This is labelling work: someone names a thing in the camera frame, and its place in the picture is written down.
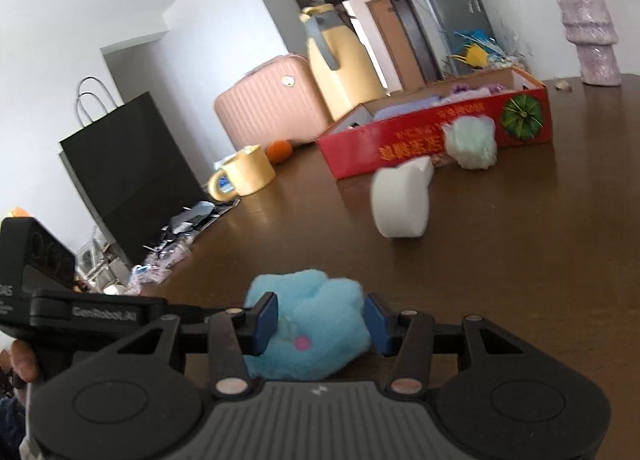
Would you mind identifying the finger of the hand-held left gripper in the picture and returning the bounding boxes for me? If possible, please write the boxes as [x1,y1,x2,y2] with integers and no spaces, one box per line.
[166,304,214,327]

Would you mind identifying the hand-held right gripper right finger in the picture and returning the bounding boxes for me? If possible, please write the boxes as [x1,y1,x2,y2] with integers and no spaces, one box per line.
[363,292,527,400]

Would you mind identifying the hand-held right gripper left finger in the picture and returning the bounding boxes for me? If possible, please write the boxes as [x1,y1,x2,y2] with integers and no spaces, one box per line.
[114,292,279,400]

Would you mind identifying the blue plush toy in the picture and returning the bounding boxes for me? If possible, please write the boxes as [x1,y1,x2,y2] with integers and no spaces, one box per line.
[242,267,374,384]

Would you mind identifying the red cardboard box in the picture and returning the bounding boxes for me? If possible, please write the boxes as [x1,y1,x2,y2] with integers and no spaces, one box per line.
[316,66,554,181]

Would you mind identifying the person's left hand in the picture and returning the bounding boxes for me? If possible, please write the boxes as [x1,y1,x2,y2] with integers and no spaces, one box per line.
[9,340,40,386]

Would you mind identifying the crumpled plastic wrappers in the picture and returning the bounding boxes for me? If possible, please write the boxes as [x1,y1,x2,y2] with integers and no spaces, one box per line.
[127,199,241,287]

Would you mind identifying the person's dark blue clothing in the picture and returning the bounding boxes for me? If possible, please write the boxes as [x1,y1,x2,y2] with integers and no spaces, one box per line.
[0,382,27,443]

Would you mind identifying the black paper bag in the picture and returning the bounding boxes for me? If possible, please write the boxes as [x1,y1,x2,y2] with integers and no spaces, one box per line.
[59,76,211,266]

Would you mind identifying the yellow mug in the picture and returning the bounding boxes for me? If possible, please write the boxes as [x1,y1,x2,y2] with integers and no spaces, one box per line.
[207,145,277,201]

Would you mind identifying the orange fruit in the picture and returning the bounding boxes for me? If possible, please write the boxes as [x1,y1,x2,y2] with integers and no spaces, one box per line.
[265,140,294,165]

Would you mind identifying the pink suitcase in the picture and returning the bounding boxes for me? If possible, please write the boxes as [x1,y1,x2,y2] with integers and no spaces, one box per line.
[214,54,334,154]

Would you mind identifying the light purple folded cloth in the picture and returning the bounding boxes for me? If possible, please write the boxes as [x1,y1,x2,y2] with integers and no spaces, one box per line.
[372,95,447,122]

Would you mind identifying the yellow thermos jug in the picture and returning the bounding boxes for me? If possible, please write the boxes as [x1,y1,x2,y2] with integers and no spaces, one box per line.
[299,3,386,124]

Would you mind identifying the wooden door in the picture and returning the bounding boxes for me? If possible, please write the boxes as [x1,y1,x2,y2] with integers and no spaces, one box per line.
[367,0,426,90]

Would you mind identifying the pile of colourful clutter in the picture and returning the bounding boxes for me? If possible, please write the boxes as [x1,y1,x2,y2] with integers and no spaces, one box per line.
[440,29,527,79]

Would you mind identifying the grey refrigerator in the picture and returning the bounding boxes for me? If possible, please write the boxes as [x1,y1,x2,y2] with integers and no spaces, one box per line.
[407,0,496,81]

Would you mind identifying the glittery pink vase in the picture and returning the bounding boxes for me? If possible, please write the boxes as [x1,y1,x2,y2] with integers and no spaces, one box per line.
[550,0,624,87]

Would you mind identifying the metal wire rack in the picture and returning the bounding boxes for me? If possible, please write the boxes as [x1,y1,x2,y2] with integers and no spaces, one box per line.
[75,227,132,295]

